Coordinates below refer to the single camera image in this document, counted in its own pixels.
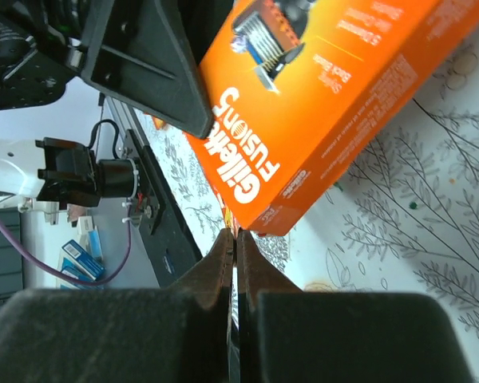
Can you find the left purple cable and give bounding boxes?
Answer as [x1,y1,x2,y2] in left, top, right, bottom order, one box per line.
[0,203,133,289]

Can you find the orange razor box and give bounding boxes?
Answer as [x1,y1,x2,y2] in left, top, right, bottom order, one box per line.
[190,1,479,235]

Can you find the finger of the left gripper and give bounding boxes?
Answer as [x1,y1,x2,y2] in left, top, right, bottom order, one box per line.
[80,1,212,139]

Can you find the blue boxes in background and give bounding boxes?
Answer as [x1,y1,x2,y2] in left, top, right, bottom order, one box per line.
[58,216,105,282]

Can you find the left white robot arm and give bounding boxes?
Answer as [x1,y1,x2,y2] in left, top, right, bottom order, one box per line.
[0,1,231,207]

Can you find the floral tablecloth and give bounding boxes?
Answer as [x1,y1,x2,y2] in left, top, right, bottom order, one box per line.
[139,23,479,382]

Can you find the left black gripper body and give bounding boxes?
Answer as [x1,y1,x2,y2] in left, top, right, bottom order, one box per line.
[0,1,92,110]

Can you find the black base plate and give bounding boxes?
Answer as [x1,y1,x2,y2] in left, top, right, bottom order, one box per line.
[99,95,204,288]

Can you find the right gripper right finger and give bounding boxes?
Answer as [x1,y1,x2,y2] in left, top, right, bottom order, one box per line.
[236,231,473,382]

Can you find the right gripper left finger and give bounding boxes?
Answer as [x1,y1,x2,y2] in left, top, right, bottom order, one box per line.
[0,230,234,382]

